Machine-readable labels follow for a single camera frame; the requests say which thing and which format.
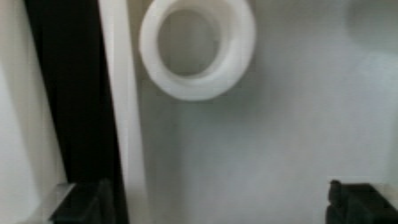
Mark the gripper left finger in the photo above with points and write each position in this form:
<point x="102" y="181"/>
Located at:
<point x="74" y="203"/>

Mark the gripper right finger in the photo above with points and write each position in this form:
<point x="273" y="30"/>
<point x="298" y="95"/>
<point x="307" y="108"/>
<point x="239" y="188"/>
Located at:
<point x="358" y="205"/>

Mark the white square table top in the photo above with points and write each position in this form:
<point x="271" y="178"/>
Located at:
<point x="232" y="160"/>

